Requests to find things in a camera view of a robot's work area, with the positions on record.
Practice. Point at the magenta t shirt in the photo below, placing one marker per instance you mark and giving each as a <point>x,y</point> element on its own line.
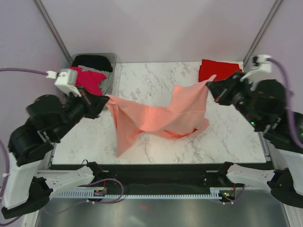
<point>90,80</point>

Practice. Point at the left aluminium frame post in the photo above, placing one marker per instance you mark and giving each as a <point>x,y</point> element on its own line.
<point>51,27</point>

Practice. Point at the black t shirt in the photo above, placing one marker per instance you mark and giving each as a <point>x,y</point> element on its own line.
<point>96,62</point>

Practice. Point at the aluminium frame post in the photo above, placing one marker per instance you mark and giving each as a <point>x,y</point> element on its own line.
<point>51,27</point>
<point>262,31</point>

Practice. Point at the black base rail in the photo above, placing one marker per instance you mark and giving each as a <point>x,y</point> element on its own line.
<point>158,178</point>

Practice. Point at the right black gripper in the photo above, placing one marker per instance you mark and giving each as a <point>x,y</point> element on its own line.
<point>220,90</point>

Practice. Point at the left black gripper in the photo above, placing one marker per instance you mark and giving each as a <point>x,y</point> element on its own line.
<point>94,103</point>

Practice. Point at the grey t shirt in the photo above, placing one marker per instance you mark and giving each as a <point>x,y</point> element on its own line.
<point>105,85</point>

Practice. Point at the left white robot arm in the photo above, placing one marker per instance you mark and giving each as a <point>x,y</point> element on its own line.
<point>25,192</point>

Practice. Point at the right aluminium frame post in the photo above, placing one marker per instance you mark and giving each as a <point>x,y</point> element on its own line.
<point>262,31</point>

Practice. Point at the grey plastic bin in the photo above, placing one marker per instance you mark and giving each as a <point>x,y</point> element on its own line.
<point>112,59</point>

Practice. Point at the salmon pink t shirt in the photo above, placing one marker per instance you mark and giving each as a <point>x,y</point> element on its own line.
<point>184,117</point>

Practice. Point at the white slotted cable duct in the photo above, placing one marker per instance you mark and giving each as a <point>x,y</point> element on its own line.
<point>89,193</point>

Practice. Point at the folded red t shirt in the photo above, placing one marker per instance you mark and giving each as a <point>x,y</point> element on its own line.
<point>222,70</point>

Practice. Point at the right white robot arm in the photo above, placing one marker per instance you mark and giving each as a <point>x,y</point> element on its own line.
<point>283,184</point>

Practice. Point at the folded white t shirt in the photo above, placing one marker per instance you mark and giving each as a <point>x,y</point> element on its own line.
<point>240,64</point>

